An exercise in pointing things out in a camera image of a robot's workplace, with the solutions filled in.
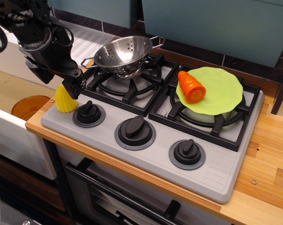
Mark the grey toy stove top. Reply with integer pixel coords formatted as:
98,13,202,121
41,65,264,203

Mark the middle black stove knob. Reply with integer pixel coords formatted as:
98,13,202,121
114,116,156,151

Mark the yellow toy corn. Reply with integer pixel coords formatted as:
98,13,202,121
55,84,78,113

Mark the black stove knob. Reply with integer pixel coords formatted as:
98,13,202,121
73,100,106,128
169,139,206,171
114,116,156,151

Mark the left black burner grate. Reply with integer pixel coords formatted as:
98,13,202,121
83,54,179,117

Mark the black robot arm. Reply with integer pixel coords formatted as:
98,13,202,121
0,0,86,99

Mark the left black stove knob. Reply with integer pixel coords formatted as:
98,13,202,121
73,100,106,128

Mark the grey oven door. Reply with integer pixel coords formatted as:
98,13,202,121
57,146,229,225

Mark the black burner grate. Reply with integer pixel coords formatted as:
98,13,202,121
149,65,264,152
83,54,179,117

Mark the right black stove knob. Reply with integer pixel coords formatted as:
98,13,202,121
169,139,206,171

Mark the orange toy carrot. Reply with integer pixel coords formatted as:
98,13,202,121
178,71,206,104

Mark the white toy sink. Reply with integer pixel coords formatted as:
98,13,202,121
0,21,116,180

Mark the black oven handle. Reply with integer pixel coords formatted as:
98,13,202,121
65,163,181,225

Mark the right black burner grate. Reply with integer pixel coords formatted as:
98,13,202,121
149,65,264,152

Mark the orange plastic bowl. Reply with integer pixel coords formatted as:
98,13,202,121
11,95,50,121

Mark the lime green plate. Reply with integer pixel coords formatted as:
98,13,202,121
176,67,243,116

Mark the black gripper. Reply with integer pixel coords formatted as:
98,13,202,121
18,25,86,99

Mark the steel colander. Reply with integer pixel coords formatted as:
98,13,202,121
81,36,165,80

